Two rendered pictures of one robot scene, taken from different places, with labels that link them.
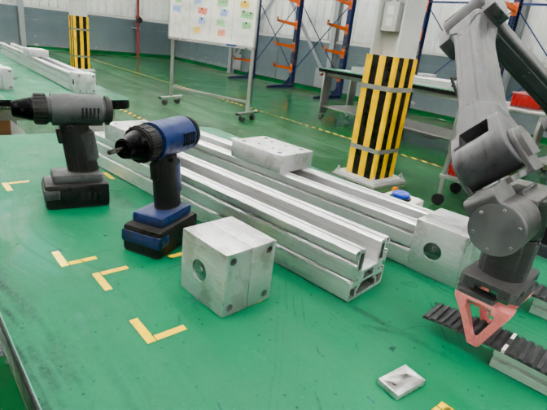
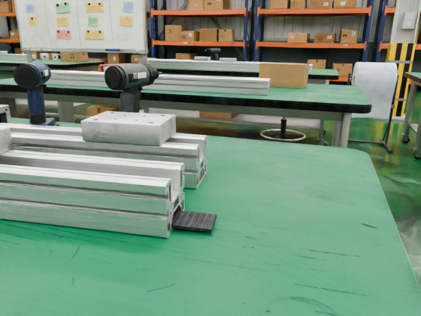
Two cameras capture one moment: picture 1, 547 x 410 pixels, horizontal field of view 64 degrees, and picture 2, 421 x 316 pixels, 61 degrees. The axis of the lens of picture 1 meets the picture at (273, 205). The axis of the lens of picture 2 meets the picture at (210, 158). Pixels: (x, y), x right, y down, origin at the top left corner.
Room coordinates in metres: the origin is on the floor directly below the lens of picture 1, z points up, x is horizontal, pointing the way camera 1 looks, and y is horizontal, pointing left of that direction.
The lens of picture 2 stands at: (1.75, 0.11, 1.05)
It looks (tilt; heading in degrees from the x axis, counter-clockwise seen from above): 18 degrees down; 150
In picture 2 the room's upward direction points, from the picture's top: 1 degrees clockwise
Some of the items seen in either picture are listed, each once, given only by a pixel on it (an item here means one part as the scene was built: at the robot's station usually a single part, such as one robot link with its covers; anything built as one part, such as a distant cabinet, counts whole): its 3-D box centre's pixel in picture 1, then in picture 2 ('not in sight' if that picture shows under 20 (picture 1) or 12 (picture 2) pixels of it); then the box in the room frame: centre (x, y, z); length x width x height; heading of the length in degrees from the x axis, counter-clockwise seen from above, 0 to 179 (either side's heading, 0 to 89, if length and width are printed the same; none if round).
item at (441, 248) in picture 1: (449, 243); not in sight; (0.74, -0.33, 0.83); 0.12 x 0.09 x 0.10; 139
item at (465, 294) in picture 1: (486, 310); not in sight; (0.49, -0.28, 0.85); 0.07 x 0.07 x 0.09; 48
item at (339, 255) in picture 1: (206, 191); (27, 148); (0.88, 0.14, 0.82); 0.80 x 0.10 x 0.09; 49
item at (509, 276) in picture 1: (506, 258); not in sight; (0.50, -0.29, 0.92); 0.10 x 0.07 x 0.07; 138
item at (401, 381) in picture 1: (401, 381); not in sight; (0.42, -0.17, 0.78); 0.05 x 0.03 x 0.01; 128
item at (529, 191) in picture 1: (520, 213); not in sight; (0.49, -0.29, 0.98); 0.07 x 0.06 x 0.07; 139
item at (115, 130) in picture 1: (142, 141); (131, 133); (1.04, 0.33, 0.87); 0.16 x 0.11 x 0.07; 49
